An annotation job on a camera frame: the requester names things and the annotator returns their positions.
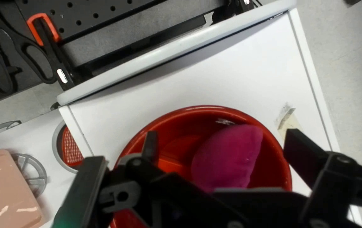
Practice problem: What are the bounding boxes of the grey toy stove burner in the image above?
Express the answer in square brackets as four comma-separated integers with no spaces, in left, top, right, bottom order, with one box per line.
[8,152,49,198]

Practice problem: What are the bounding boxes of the pink plastic tray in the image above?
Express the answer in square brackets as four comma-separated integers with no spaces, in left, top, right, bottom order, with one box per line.
[0,149,45,228]

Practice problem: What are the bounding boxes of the black work table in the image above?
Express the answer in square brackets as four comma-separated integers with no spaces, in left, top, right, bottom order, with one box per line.
[58,0,254,79]

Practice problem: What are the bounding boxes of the pink beetroot plushie green leaves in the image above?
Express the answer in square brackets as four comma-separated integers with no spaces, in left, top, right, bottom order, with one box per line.
[189,124,264,193]

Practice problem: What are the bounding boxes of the white toy kitchen cabinet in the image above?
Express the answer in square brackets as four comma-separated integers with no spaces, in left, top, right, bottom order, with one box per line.
[55,0,362,228]

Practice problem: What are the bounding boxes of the white toy kitchen counter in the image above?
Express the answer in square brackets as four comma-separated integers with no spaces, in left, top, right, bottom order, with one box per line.
[0,106,118,228]

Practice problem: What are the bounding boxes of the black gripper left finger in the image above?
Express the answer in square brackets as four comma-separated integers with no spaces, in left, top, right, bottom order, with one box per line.
[51,130,165,228]

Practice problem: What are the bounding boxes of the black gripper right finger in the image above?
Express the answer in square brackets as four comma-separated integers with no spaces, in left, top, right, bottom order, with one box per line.
[283,128,362,228]

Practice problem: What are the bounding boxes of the beige tape patch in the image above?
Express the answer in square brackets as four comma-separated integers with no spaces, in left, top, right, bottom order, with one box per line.
[274,102,298,131]

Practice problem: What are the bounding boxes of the red plastic bowl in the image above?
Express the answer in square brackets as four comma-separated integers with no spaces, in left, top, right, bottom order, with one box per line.
[111,105,293,228]

